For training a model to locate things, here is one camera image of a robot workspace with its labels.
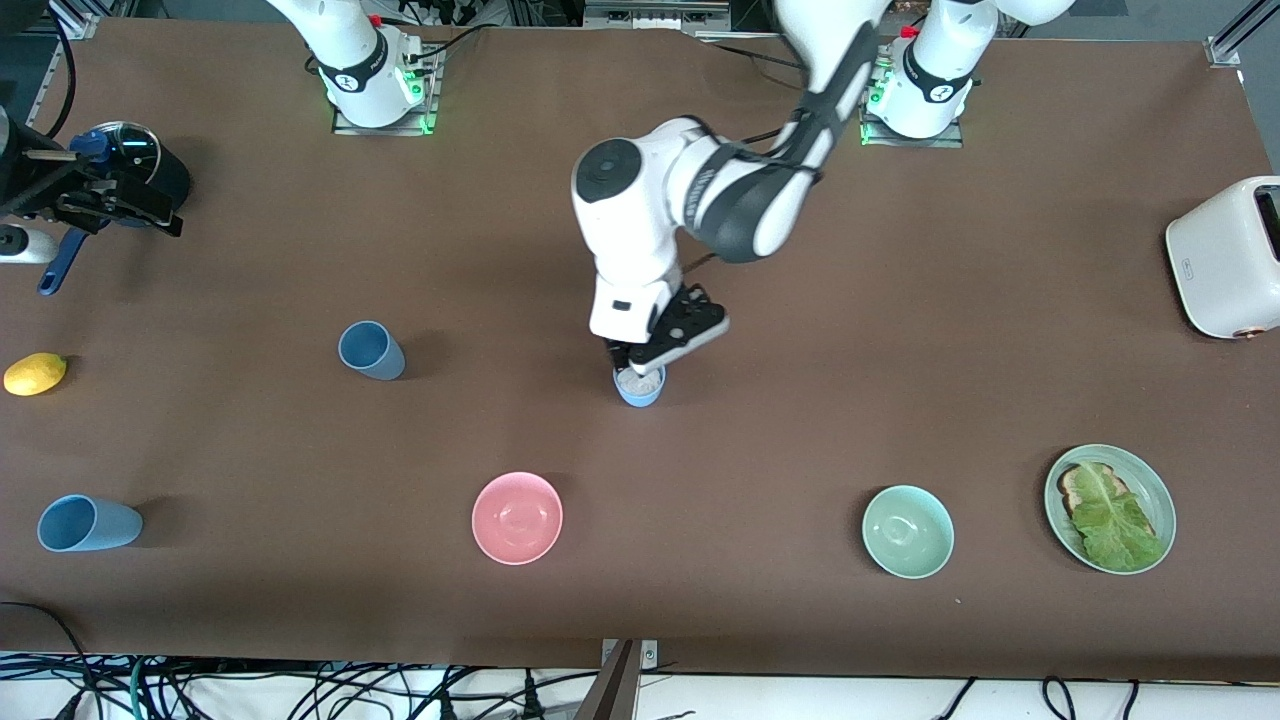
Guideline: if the blue plastic cup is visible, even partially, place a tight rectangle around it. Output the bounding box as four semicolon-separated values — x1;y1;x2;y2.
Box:
338;320;407;382
613;365;667;409
37;494;144;553

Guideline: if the glass saucepan lid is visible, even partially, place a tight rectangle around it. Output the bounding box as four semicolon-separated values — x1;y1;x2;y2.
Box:
68;120;162;181

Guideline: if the dark blue saucepan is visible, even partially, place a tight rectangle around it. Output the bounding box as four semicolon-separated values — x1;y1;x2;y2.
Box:
38;120;193;298

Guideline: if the yellow lemon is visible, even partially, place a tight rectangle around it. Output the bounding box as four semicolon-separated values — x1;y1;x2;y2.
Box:
3;352;68;397

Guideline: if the pink bowl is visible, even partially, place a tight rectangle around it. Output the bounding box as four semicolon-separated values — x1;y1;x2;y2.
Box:
471;471;564;566

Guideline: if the light green bowl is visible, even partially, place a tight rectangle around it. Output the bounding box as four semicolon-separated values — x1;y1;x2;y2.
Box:
862;485;955;580

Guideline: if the metal profile bar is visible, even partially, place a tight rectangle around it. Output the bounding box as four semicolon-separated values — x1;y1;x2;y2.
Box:
584;0;732;31

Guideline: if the toasted bread slice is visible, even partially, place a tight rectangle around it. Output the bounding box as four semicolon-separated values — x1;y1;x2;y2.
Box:
1057;462;1161;546

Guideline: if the green lettuce leaf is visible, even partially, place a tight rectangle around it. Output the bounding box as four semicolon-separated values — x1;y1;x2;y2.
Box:
1070;465;1167;572

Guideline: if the light green plate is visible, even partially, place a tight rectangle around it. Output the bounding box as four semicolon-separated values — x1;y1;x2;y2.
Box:
1044;444;1177;575

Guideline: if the white toaster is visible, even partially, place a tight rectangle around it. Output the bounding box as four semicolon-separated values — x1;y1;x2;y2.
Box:
1165;176;1280;341

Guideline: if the aluminium frame rail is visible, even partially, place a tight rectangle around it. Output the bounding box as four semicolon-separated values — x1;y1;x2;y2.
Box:
28;0;103;121
1205;0;1280;69

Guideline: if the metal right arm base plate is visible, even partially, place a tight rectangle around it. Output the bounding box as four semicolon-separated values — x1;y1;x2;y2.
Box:
331;40;442;137

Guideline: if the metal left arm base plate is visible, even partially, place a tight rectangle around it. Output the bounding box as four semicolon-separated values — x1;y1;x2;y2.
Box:
855;50;964;150

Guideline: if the dark camera stand pole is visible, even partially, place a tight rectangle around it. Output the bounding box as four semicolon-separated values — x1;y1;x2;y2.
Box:
575;640;641;720

